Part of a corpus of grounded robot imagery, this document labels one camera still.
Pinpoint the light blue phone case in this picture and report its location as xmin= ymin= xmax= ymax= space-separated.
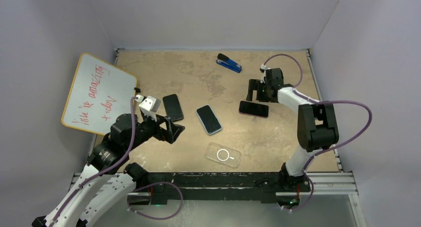
xmin=196 ymin=105 xmax=223 ymax=136

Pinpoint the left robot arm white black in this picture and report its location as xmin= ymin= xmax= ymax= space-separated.
xmin=32 ymin=114 xmax=185 ymax=227

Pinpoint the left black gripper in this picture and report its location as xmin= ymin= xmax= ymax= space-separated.
xmin=126 ymin=110 xmax=184 ymax=151

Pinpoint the black phone case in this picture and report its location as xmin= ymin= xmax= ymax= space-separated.
xmin=162 ymin=93 xmax=185 ymax=124

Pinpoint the blue black stapler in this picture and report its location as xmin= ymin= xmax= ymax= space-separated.
xmin=216 ymin=53 xmax=242 ymax=73

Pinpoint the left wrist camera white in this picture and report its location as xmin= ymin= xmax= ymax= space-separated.
xmin=135 ymin=94 xmax=161 ymax=121

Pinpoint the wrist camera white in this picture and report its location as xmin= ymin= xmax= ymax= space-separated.
xmin=135 ymin=94 xmax=161 ymax=121
xmin=260 ymin=64 xmax=267 ymax=83

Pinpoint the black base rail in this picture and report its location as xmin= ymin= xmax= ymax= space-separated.
xmin=128 ymin=172 xmax=311 ymax=205

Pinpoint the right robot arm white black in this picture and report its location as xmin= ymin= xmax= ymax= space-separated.
xmin=246 ymin=68 xmax=339 ymax=191

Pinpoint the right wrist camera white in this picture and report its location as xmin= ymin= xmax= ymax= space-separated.
xmin=260 ymin=64 xmax=267 ymax=83

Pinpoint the whiteboard with yellow frame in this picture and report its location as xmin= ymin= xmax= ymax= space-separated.
xmin=61 ymin=53 xmax=137 ymax=135

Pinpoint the black phone pink edge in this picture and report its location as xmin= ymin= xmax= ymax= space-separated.
xmin=239 ymin=101 xmax=269 ymax=118

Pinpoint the clear magsafe phone case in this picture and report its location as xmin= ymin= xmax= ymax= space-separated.
xmin=205 ymin=143 xmax=242 ymax=168

